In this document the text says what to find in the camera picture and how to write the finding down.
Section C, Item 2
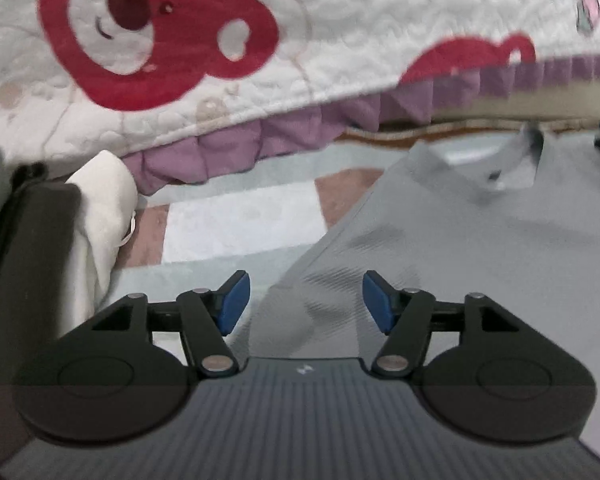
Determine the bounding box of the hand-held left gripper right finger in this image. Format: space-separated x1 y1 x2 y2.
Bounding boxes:
361 269 551 380

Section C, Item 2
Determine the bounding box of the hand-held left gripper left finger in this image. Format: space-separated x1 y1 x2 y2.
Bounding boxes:
55 269 252 378

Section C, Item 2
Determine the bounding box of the grey polo shirt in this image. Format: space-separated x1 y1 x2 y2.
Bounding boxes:
247 127 600 466

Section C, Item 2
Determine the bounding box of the checked floor mat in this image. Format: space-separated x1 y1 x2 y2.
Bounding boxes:
100 125 600 361

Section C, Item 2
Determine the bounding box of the beige bed base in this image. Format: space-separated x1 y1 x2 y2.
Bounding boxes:
340 80 600 136

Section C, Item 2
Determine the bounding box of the cream cloth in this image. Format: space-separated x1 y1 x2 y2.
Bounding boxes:
65 150 141 311

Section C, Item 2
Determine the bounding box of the bear print quilted bedspread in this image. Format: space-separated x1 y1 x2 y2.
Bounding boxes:
0 0 600 196

